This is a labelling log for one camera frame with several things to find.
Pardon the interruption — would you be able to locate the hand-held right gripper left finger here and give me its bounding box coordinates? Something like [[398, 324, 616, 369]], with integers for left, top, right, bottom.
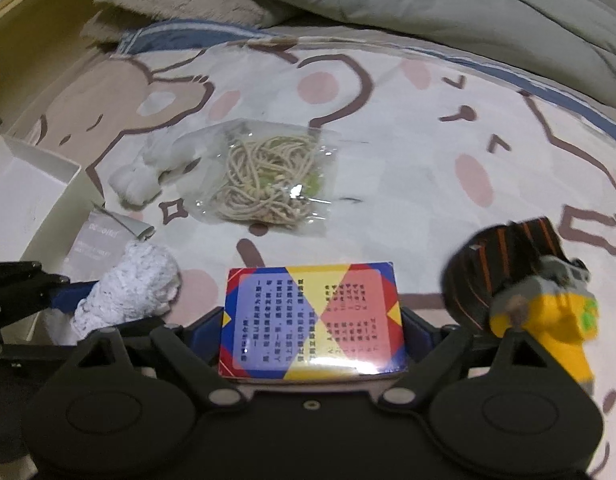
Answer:
[[73, 309, 245, 412]]

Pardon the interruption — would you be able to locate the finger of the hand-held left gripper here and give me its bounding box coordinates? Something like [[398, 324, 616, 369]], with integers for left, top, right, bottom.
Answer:
[[0, 259, 97, 312], [0, 304, 79, 362]]

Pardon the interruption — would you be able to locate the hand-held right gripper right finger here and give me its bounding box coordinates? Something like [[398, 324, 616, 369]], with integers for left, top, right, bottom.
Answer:
[[380, 306, 556, 412]]

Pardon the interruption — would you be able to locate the grey foil packet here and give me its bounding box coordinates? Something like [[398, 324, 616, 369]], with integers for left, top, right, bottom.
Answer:
[[63, 207, 157, 282]]

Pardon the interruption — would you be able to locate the white crocheted pouch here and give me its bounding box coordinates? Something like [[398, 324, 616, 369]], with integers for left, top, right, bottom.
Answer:
[[70, 240, 183, 346]]

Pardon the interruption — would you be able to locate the colourful playing card box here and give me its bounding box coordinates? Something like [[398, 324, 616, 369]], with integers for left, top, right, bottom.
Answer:
[[218, 261, 409, 379]]

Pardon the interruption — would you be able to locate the white shallow cardboard box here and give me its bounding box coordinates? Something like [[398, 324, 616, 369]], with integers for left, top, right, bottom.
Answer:
[[0, 133, 108, 349]]

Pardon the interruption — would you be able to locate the yellow headlamp with black strap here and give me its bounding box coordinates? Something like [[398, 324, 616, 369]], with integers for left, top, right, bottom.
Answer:
[[440, 215, 601, 397]]

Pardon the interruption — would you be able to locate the white cotton ball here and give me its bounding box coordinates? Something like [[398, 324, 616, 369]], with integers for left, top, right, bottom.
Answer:
[[110, 135, 199, 206]]

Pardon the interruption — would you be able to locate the clear bag of beige string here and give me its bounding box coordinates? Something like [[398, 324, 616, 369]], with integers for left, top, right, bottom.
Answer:
[[170, 118, 341, 236]]

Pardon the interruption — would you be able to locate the cartoon bear printed blanket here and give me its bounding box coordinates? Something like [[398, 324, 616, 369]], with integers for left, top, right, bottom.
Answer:
[[0, 24, 616, 463]]

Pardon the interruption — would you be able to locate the wooden bedside shelf unit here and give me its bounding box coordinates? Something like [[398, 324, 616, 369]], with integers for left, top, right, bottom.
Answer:
[[0, 0, 155, 127]]

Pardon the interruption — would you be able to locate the beige fluffy blanket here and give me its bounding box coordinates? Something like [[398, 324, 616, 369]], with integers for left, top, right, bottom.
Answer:
[[80, 0, 289, 44]]

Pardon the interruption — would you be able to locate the grey green comforter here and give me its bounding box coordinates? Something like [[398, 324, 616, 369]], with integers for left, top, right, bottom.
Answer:
[[140, 0, 616, 112]]

